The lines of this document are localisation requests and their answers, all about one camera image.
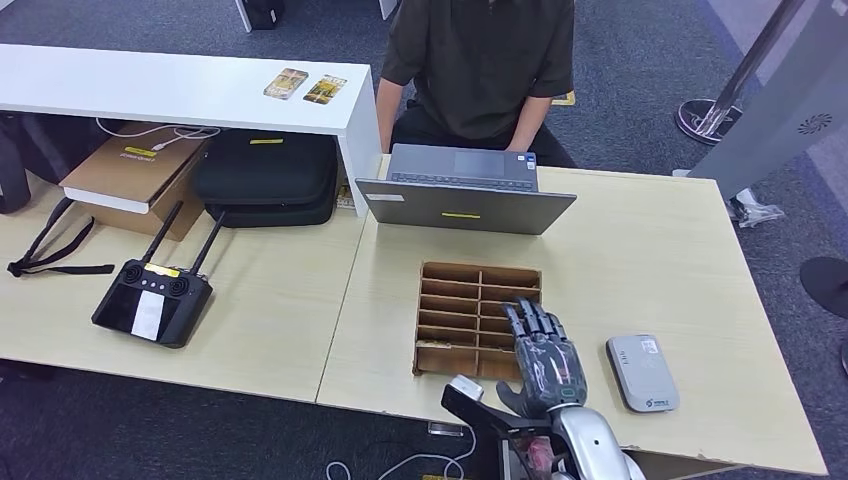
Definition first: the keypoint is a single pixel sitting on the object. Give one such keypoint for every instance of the black round base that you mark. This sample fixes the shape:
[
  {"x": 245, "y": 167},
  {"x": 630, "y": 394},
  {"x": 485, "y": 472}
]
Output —
[{"x": 828, "y": 285}]

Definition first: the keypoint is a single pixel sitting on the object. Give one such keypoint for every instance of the white furniture leg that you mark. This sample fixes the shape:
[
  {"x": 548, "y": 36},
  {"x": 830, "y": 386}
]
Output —
[
  {"x": 387, "y": 6},
  {"x": 242, "y": 13}
]

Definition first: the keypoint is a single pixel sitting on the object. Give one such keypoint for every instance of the room key card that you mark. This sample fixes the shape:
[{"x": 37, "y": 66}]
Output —
[{"x": 432, "y": 344}]

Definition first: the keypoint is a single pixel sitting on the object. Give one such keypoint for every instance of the grey panel with fan logo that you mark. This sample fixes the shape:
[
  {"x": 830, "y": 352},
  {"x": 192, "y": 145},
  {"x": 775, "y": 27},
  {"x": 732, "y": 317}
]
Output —
[{"x": 782, "y": 112}]

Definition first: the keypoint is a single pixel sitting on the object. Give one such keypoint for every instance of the clear plastic wrap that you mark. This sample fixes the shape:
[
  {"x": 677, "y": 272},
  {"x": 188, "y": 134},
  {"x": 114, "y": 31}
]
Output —
[{"x": 755, "y": 210}]

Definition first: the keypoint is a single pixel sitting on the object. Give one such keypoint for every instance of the printed booklet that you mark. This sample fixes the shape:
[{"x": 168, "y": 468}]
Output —
[{"x": 345, "y": 197}]

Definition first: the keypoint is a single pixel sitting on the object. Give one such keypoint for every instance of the person's left forearm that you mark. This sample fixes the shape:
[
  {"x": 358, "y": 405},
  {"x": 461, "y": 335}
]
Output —
[{"x": 530, "y": 122}]

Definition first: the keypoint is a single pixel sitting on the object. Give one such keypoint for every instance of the person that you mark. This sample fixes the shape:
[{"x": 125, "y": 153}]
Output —
[{"x": 484, "y": 60}]

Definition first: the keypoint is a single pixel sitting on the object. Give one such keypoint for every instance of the white card reader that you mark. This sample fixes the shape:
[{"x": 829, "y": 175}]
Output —
[{"x": 641, "y": 374}]

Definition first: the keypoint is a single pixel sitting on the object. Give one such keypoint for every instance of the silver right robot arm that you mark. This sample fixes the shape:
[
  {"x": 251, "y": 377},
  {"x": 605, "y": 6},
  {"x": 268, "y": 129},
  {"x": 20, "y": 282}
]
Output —
[{"x": 593, "y": 444}]

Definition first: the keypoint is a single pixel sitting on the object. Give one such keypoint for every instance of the black carrying case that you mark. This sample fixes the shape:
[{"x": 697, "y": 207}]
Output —
[{"x": 267, "y": 172}]

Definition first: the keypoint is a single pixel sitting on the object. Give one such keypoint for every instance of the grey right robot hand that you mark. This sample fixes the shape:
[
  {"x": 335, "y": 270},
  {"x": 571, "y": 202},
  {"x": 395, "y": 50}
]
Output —
[{"x": 550, "y": 371}]

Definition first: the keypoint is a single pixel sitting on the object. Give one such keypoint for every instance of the brown open storage box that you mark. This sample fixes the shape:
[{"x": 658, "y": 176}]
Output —
[{"x": 669, "y": 465}]

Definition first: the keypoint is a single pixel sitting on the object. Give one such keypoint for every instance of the chrome stanchion post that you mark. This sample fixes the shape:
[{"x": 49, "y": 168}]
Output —
[{"x": 704, "y": 118}]

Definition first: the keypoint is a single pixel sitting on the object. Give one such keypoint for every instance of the brown cardboard box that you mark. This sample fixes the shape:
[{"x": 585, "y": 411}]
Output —
[{"x": 129, "y": 172}]

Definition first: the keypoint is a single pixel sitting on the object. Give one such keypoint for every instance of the black remote controller with antennas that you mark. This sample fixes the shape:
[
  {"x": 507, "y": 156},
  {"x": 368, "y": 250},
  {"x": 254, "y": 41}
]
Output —
[{"x": 152, "y": 305}]

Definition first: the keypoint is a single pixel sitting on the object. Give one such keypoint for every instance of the white desk shelf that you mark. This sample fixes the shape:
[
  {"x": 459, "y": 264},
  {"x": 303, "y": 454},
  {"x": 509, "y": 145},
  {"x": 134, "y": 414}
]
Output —
[{"x": 166, "y": 86}]

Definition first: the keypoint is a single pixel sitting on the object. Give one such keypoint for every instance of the brown wooden card organizer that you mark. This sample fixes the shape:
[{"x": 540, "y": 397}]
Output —
[{"x": 450, "y": 361}]

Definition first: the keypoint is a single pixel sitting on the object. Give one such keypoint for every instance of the metal desk bracket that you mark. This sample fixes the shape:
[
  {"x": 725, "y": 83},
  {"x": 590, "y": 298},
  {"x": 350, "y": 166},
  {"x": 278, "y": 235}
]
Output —
[{"x": 445, "y": 429}]

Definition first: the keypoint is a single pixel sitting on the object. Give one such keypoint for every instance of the autumn print ID card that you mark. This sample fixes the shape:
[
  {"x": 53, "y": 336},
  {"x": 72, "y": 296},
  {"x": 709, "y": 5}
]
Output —
[{"x": 325, "y": 89}]

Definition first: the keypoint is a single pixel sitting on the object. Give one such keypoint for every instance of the black bin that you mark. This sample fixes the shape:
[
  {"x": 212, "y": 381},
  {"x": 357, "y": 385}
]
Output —
[{"x": 264, "y": 10}]

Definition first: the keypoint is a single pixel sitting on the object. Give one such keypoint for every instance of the grey laptop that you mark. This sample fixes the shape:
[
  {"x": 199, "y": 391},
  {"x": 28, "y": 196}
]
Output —
[{"x": 464, "y": 208}]

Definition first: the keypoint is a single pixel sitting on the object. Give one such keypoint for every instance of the person's right forearm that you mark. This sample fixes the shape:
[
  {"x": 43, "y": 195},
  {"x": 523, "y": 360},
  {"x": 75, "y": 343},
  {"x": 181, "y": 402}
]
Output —
[{"x": 389, "y": 116}]

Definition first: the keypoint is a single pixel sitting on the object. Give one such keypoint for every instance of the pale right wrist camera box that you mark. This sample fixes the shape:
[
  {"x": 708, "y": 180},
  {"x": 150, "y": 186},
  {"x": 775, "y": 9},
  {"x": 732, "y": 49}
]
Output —
[{"x": 467, "y": 391}]

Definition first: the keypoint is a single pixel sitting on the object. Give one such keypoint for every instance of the pink plastic bag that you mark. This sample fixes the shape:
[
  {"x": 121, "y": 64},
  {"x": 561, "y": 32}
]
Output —
[{"x": 540, "y": 457}]

